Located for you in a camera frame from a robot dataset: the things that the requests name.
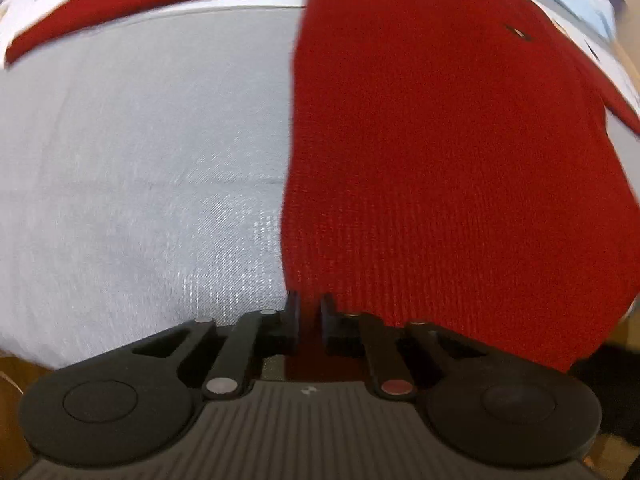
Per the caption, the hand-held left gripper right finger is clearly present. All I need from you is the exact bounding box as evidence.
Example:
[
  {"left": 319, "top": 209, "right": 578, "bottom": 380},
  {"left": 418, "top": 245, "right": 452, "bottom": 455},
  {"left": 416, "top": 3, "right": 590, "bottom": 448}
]
[{"left": 319, "top": 293, "right": 501, "bottom": 404}]

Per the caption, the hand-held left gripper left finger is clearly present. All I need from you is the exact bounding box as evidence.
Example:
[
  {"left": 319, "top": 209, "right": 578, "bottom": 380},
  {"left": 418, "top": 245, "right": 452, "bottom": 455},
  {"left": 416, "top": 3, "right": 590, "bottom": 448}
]
[{"left": 118, "top": 290, "right": 302, "bottom": 402}]

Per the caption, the red knit sweater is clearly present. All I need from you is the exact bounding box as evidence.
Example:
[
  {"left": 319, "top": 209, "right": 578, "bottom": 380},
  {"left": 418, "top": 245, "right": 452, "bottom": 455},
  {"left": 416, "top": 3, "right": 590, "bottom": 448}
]
[{"left": 2, "top": 0, "right": 640, "bottom": 382}]

